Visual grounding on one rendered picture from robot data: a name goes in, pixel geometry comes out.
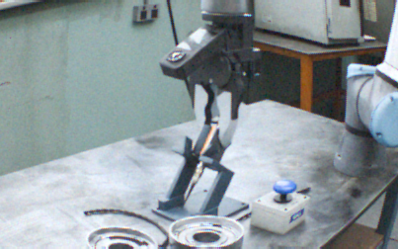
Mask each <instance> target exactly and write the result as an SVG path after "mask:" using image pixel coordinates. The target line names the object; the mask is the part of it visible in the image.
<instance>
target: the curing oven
mask: <svg viewBox="0 0 398 249"><path fill-rule="evenodd" d="M254 9H255V16H254V19H255V28H263V33H265V34H268V33H269V31H275V32H281V33H283V34H288V35H294V36H295V37H301V38H306V39H307V40H313V41H316V42H322V43H323V45H322V47H325V48H327V49H328V44H329V43H331V44H333V43H345V42H346V43H348V42H354V43H355V45H359V43H360V42H364V34H363V33H364V30H363V28H364V26H363V13H362V12H363V9H362V0H255V2H254Z"/></svg>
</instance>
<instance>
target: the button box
mask: <svg viewBox="0 0 398 249"><path fill-rule="evenodd" d="M309 202H310V198H308V197H307V196H305V195H304V196H302V195H301V194H297V193H295V192H293V193H290V194H288V195H287V196H286V198H285V199H280V194H276V192H274V191H272V192H270V193H267V194H265V195H264V196H262V197H261V198H259V199H258V200H256V201H254V202H253V209H252V211H251V224H250V225H252V226H256V227H257V228H262V229H263V230H267V231H270V232H272V233H276V234H279V235H281V236H283V235H285V234H286V233H288V232H289V231H290V230H291V229H292V228H294V227H296V225H298V224H300V223H301V222H302V221H304V220H305V219H306V215H307V212H308V204H309Z"/></svg>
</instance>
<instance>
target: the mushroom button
mask: <svg viewBox="0 0 398 249"><path fill-rule="evenodd" d="M296 187H297V186H296V184H295V183H294V181H289V180H281V181H277V182H275V183H274V184H273V190H274V192H276V194H280V199H285V198H286V196H287V195H288V194H290V193H293V192H294V191H295V190H296Z"/></svg>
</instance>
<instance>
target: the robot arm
mask: <svg viewBox="0 0 398 249"><path fill-rule="evenodd" d="M248 3H249V1H248V0H201V9H202V10H204V11H205V12H202V17H201V19H202V20H203V21H212V25H210V24H205V25H204V26H202V27H201V28H199V29H198V30H197V31H196V32H194V33H193V34H191V35H190V36H189V37H188V38H187V39H186V40H183V41H182V42H181V43H180V44H179V45H177V46H176V47H175V48H174V49H173V50H172V51H171V52H169V53H168V54H167V55H166V56H164V57H163V58H161V59H160V60H159V62H160V64H159V65H160V68H161V70H162V73H163V75H165V76H168V77H171V78H174V79H177V80H179V79H180V80H185V79H187V78H188V77H189V76H190V93H191V99H192V104H193V108H194V109H195V113H196V118H197V121H198V124H199V128H200V130H201V129H202V127H203V125H210V126H211V121H212V120H214V119H215V118H216V117H218V116H219V113H220V118H219V122H218V124H219V135H218V140H219V142H220V144H221V146H222V148H227V146H228V145H229V143H230V142H231V140H232V138H233V134H234V131H235V128H238V127H239V126H240V125H242V124H243V123H245V122H246V121H247V120H248V119H249V118H250V117H251V109H250V106H248V105H245V104H243V103H242V102H241V101H242V99H243V95H244V84H247V83H250V81H251V74H252V82H256V81H257V82H260V81H261V80H262V51H261V50H259V49H256V48H254V41H253V30H254V28H253V16H252V15H246V14H245V13H248V12H249V11H248ZM255 58H256V59H259V61H260V63H259V74H256V75H254V74H255ZM251 61H252V68H251ZM347 81H348V82H347V85H348V90H347V104H346V109H347V111H346V119H345V131H344V133H343V135H342V138H341V140H340V144H339V146H338V148H337V149H336V154H335V161H334V166H335V169H336V170H337V171H339V172H340V173H341V174H342V173H343V174H345V175H347V176H348V175H349V176H351V177H356V178H373V177H375V176H377V175H380V174H382V173H383V172H385V166H386V158H387V156H386V148H387V147H388V148H398V0H397V4H396V8H395V15H394V19H393V25H392V29H391V33H390V40H389V44H388V48H387V51H386V55H385V61H384V63H382V64H381V65H380V64H379V65H378V66H376V67H371V66H369V65H362V64H351V65H349V68H348V77H347ZM217 86H218V88H219V90H224V89H225V90H224V91H225V92H224V93H222V94H221V95H220V96H219V97H218V96H217Z"/></svg>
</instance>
